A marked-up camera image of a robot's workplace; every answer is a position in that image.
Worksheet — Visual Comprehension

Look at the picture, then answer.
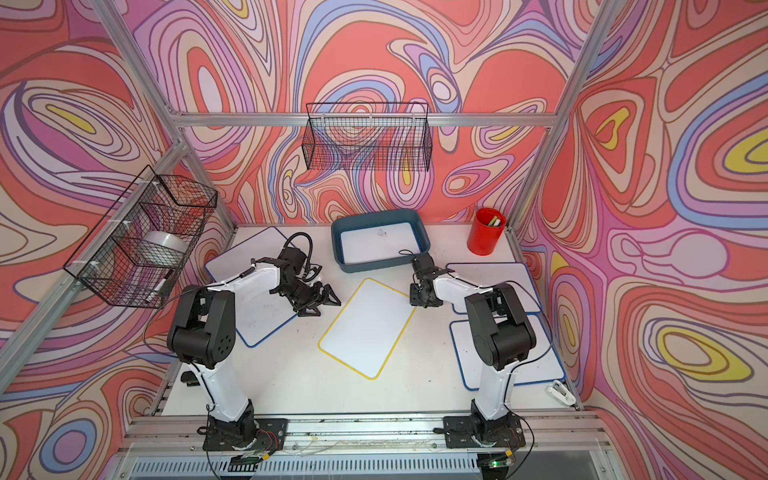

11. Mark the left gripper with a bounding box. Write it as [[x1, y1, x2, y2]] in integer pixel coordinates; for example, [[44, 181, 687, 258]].
[[279, 280, 341, 317]]

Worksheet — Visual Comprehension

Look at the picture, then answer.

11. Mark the blue whiteboard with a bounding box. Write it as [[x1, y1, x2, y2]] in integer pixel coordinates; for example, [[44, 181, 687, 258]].
[[204, 227, 287, 282], [235, 292, 297, 348], [447, 262, 541, 314], [449, 314, 565, 391]]

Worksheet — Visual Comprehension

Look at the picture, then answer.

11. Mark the yellow-framed whiteboard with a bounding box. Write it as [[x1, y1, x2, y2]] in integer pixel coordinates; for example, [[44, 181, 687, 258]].
[[318, 278, 415, 381]]

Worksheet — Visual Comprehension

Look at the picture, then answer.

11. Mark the smudged blue-framed whiteboard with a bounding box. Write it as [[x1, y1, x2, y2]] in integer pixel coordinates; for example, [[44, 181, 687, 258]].
[[340, 222, 421, 265]]

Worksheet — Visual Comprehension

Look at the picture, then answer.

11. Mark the teal plastic storage box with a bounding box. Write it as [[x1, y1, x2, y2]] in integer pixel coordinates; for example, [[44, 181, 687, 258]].
[[330, 209, 431, 274]]

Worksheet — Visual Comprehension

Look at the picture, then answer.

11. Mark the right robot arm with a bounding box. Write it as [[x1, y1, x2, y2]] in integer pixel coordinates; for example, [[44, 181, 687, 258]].
[[409, 253, 537, 440]]

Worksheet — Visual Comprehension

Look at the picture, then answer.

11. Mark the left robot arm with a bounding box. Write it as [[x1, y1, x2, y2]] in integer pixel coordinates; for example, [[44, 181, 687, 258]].
[[167, 246, 341, 431]]

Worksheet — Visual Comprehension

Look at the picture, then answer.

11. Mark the red plastic cup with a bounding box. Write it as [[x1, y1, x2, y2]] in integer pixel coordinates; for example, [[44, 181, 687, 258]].
[[467, 208, 506, 256]]

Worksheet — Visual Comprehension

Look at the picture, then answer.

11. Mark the silver tape roll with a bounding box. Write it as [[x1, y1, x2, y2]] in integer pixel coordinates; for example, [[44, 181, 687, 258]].
[[138, 230, 188, 268]]

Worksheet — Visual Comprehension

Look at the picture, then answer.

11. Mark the white clip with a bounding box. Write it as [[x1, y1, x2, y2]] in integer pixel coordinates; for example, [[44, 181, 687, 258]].
[[545, 380, 577, 407]]

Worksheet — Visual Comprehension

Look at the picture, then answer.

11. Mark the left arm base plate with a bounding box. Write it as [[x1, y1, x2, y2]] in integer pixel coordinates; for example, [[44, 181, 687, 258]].
[[197, 416, 288, 453]]

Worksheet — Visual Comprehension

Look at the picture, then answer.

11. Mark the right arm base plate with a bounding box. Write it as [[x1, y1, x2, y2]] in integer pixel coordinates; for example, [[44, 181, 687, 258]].
[[436, 412, 527, 451]]

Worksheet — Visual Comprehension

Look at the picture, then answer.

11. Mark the marker in wire basket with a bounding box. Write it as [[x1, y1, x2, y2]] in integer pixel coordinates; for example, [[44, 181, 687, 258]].
[[144, 275, 173, 307]]

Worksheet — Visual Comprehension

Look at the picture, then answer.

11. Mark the back wire basket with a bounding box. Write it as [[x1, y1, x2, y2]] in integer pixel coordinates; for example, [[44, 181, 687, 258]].
[[301, 101, 433, 173]]

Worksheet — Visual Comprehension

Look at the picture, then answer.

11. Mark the wire basket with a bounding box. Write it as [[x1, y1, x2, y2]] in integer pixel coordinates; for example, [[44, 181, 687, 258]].
[[301, 101, 433, 173], [63, 167, 218, 308]]

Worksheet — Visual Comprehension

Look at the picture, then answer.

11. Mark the left wire basket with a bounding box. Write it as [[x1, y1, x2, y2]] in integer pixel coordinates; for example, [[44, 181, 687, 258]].
[[63, 167, 218, 308]]

